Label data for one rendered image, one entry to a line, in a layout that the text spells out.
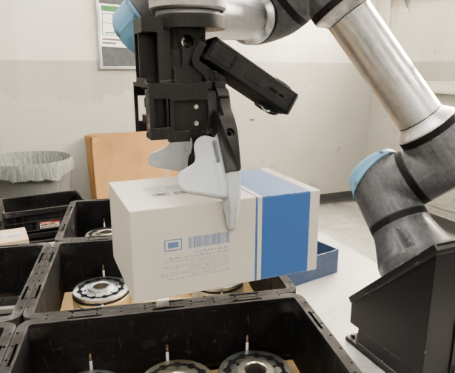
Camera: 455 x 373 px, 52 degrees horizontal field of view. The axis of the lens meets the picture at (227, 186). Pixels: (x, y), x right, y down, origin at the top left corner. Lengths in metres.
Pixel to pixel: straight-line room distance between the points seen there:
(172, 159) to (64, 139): 3.13
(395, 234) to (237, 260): 0.50
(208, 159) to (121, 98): 3.25
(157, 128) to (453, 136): 0.61
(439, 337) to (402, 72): 0.47
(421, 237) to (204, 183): 0.56
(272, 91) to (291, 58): 3.69
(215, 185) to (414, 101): 0.55
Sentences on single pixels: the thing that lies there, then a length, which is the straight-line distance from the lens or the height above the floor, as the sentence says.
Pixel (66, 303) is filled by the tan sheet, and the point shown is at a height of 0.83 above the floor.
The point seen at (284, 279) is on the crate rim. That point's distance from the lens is 0.76.
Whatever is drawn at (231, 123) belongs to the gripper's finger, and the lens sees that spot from 0.44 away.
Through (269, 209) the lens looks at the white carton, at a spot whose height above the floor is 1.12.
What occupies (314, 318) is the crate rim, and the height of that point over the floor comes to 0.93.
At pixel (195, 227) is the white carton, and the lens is 0.44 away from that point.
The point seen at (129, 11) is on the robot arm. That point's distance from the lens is 0.60.
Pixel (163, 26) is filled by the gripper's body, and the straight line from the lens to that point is 0.45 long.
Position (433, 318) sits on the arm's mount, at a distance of 0.88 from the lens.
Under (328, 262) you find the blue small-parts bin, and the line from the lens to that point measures 1.32.
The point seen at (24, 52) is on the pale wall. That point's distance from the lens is 3.61.
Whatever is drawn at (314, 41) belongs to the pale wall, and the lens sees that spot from 4.30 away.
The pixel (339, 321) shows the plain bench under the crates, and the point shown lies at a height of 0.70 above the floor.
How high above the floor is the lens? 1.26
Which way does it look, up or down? 14 degrees down
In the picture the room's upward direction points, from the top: straight up
